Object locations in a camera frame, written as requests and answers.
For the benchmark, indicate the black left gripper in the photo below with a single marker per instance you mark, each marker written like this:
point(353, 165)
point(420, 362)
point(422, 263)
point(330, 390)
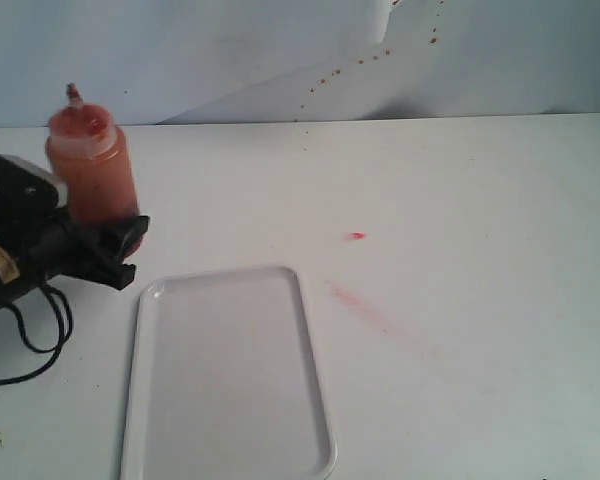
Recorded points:
point(93, 253)

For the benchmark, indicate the red sauce squeeze bottle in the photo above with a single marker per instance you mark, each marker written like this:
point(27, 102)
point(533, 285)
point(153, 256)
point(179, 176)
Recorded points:
point(89, 152)

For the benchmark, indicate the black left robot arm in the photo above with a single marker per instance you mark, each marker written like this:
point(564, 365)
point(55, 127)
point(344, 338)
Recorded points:
point(33, 254)

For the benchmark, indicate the white rectangular tray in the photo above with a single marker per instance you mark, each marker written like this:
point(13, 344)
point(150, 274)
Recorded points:
point(224, 382)

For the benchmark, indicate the white paper backdrop sheet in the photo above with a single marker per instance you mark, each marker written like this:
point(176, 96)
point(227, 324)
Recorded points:
point(149, 61)

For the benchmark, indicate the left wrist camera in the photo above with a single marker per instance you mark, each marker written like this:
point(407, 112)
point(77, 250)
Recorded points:
point(30, 196)

